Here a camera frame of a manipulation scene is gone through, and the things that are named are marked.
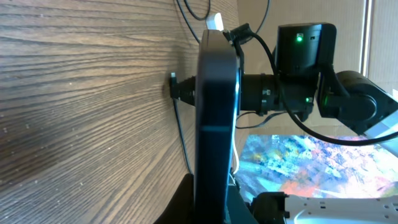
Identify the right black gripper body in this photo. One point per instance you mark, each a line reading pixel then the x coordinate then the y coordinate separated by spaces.
pixel 235 38

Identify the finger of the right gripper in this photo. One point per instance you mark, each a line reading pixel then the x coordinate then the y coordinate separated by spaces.
pixel 183 91

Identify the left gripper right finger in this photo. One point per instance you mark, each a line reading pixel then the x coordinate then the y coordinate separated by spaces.
pixel 236 210

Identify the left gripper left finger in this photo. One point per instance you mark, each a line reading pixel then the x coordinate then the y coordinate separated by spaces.
pixel 180 208

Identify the Samsung Galaxy smartphone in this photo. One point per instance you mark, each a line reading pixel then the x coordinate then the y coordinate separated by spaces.
pixel 216 103

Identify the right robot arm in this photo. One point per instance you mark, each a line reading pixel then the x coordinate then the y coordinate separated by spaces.
pixel 302 78

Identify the white power strip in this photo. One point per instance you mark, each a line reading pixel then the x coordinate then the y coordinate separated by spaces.
pixel 214 22

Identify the colourful patterned floor mat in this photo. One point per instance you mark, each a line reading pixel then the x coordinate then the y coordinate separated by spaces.
pixel 305 166

